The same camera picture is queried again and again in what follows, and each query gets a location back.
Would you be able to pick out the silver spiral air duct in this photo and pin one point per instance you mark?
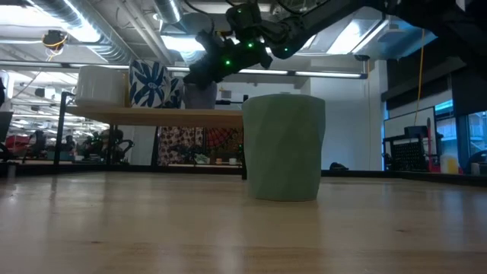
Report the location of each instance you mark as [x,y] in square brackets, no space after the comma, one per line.
[106,38]
[169,9]

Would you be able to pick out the black bag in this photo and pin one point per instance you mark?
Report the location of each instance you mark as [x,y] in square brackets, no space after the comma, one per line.
[338,166]

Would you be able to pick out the black aluminium table frame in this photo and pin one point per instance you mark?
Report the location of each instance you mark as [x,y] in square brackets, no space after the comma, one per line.
[418,177]

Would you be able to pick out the white mug blue flower print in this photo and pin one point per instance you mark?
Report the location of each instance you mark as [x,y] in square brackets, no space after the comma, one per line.
[148,85]

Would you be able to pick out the purple faceted mug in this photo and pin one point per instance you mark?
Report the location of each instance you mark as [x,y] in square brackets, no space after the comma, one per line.
[201,99]

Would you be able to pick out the yellow container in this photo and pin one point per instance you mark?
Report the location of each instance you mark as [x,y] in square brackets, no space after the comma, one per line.
[450,165]

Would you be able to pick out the plain white mug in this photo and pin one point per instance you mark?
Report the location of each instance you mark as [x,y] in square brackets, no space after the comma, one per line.
[99,85]

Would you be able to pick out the small white cup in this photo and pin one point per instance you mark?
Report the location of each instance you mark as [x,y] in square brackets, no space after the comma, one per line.
[475,168]

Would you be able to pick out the long ceiling light strip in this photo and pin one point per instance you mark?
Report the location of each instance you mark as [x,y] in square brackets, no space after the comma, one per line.
[323,74]

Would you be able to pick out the green faceted mug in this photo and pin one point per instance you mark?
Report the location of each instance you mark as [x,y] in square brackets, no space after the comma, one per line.
[283,148]

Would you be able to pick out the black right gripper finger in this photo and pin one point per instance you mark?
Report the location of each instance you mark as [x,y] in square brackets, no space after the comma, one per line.
[198,80]

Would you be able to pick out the wooden shelf black legs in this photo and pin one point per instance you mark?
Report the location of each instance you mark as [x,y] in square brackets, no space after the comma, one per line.
[152,116]

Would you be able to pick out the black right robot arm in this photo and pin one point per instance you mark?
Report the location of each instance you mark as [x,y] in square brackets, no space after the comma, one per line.
[323,19]

